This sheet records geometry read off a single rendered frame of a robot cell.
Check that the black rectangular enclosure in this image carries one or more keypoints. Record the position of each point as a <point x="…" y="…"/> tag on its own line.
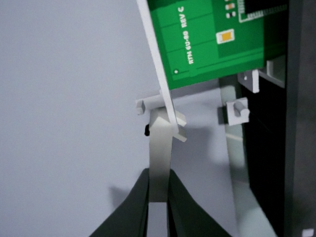
<point x="281" y="97"/>

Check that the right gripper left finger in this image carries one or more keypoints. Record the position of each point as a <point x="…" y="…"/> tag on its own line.
<point x="130" y="219"/>

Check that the light grey flat mat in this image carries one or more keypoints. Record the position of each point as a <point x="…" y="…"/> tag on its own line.
<point x="72" y="144"/>

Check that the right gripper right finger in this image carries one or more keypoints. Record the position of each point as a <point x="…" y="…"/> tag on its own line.
<point x="185" y="216"/>

